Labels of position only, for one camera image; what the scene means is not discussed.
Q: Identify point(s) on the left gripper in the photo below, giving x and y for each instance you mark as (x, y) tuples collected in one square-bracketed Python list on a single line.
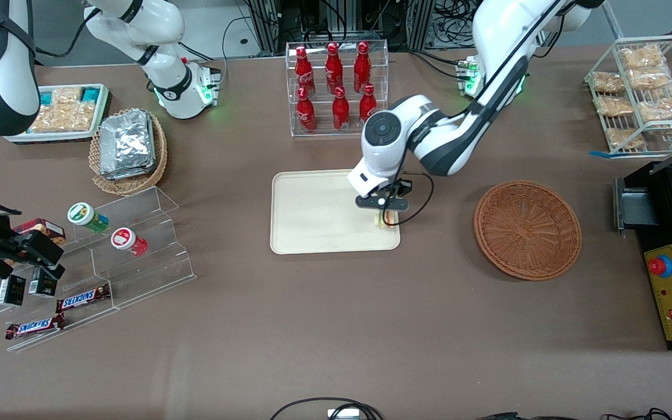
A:
[(401, 189)]

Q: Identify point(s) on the triangular sandwich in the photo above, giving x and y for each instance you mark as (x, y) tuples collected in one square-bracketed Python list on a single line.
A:
[(391, 226)]

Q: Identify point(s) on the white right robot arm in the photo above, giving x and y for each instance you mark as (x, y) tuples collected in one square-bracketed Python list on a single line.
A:
[(161, 23)]

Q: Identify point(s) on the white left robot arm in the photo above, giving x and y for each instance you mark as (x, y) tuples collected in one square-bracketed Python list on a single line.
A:
[(447, 140)]

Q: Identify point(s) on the beige rectangular tray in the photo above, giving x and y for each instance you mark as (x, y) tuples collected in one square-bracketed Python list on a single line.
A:
[(312, 216)]

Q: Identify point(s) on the white snack tray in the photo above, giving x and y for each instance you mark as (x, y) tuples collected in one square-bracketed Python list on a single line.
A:
[(50, 137)]

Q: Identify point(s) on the oval tan wicker basket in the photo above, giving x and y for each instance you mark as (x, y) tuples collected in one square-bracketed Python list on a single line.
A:
[(129, 185)]

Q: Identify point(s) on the round brown wicker basket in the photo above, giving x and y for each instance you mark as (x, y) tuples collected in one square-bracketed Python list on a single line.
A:
[(525, 230)]

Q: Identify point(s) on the small black box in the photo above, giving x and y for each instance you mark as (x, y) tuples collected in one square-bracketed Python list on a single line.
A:
[(11, 290), (42, 284)]

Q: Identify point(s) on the red-brown chocolate box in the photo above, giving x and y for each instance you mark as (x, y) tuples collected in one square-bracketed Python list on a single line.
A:
[(44, 226)]

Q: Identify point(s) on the brown Snickers bar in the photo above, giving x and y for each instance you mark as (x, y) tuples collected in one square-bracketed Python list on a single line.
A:
[(34, 327), (82, 299)]

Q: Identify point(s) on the green snack cup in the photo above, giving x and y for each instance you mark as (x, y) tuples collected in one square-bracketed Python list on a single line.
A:
[(86, 216)]

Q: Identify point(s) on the red snack cup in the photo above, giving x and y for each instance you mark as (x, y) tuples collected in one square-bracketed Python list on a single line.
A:
[(126, 240)]

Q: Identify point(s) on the red cola bottle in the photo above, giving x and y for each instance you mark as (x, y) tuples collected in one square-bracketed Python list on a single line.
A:
[(367, 102), (333, 70), (340, 112), (304, 73), (306, 114), (362, 70)]

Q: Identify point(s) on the clear acrylic step display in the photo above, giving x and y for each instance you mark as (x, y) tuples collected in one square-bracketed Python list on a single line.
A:
[(143, 274)]

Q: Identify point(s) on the silver foil packet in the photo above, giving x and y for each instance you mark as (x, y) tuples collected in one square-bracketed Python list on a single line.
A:
[(127, 140), (132, 172)]

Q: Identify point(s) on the yellow cracker bags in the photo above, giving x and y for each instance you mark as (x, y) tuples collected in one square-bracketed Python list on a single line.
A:
[(65, 116)]

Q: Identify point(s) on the clear acrylic bottle rack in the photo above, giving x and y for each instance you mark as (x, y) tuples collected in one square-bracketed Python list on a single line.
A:
[(382, 70)]

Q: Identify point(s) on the teal snack packet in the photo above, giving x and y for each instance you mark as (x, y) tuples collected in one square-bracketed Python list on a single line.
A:
[(90, 94), (48, 98)]

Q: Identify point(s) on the small white device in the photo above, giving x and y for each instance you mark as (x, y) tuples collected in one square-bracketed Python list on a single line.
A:
[(343, 415)]

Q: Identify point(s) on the blue tape strip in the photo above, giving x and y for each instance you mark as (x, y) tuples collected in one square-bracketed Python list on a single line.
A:
[(599, 154)]

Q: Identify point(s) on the grey metal block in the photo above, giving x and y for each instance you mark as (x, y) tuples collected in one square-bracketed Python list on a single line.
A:
[(636, 210)]

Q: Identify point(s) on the clear bag of snacks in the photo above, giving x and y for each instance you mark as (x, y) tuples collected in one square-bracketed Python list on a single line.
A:
[(625, 138), (650, 79), (662, 109), (607, 82), (614, 105), (642, 56)]

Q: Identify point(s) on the black control box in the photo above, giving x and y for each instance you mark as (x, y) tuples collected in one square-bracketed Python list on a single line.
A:
[(662, 233)]

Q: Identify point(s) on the red emergency stop button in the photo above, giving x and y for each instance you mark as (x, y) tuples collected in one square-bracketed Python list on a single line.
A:
[(660, 266)]

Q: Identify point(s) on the aluminium frame structure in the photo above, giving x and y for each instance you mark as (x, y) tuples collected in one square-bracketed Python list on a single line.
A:
[(266, 23)]

